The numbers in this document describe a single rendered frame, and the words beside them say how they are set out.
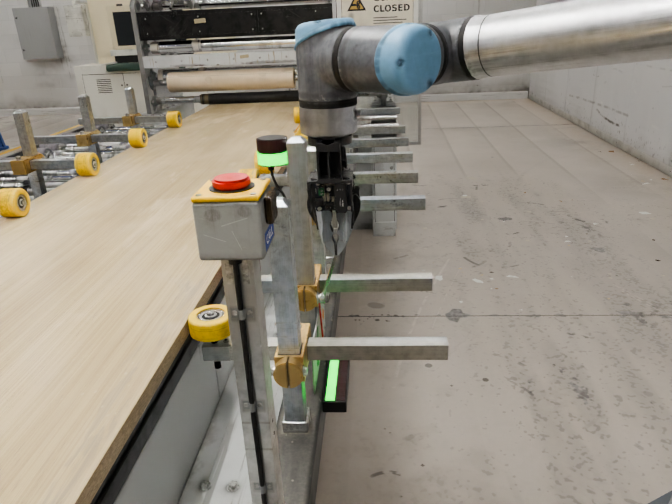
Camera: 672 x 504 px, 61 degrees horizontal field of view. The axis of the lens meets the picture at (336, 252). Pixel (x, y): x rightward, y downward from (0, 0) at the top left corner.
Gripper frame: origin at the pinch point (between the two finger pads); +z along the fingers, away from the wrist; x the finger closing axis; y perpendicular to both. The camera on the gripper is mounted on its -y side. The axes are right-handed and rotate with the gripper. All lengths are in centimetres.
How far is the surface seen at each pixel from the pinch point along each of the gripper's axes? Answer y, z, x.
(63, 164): -98, 6, -102
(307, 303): -11.0, 16.9, -7.4
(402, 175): -68, 6, 15
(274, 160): -12.6, -12.7, -11.9
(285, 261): 11.3, -2.1, -7.2
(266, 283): -18.0, 15.5, -17.0
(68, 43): -910, -18, -510
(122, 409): 31.2, 10.8, -27.8
